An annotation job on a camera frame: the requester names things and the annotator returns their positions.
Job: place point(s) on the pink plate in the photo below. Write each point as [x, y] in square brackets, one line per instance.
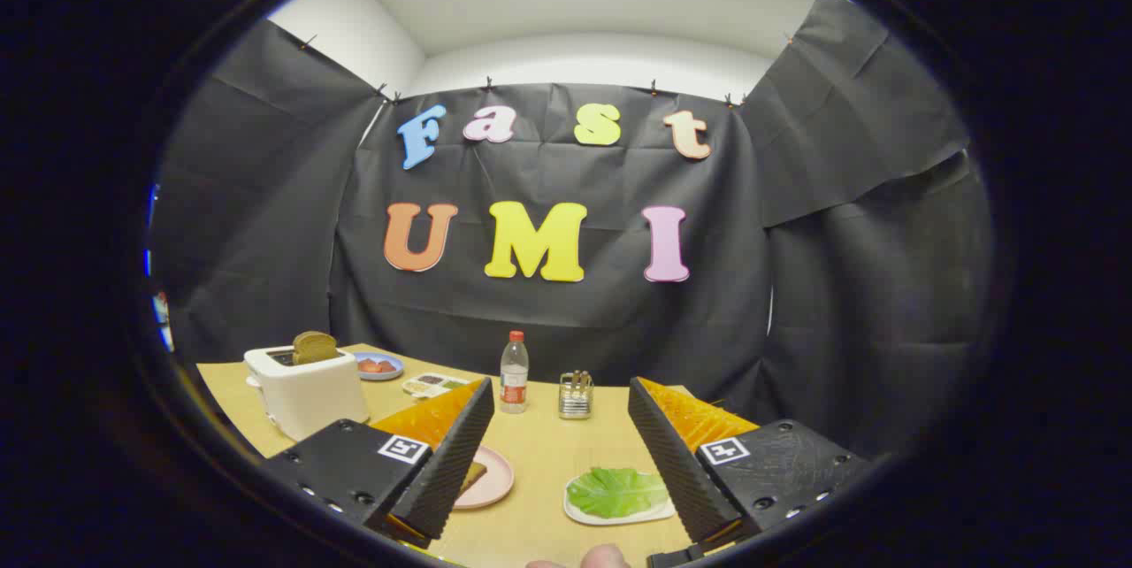
[493, 484]

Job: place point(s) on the black backdrop cloth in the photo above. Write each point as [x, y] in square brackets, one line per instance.
[575, 320]

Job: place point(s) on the blue plate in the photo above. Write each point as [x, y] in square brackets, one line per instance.
[389, 375]

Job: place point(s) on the toasted brown bread slice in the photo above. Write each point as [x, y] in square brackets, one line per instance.
[314, 345]

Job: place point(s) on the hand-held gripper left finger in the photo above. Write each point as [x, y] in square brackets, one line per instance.
[442, 471]

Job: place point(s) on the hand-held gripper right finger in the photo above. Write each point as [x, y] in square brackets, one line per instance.
[681, 471]

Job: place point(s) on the white rectangular plate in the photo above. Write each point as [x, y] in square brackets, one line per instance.
[619, 519]

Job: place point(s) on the green lettuce leaf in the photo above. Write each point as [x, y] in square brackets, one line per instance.
[615, 493]

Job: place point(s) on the white divided condiment tray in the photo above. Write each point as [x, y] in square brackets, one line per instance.
[433, 384]

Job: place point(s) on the clear red-capped water bottle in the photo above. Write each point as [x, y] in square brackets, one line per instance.
[514, 378]

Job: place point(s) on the white toaster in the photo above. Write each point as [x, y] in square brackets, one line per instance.
[309, 395]

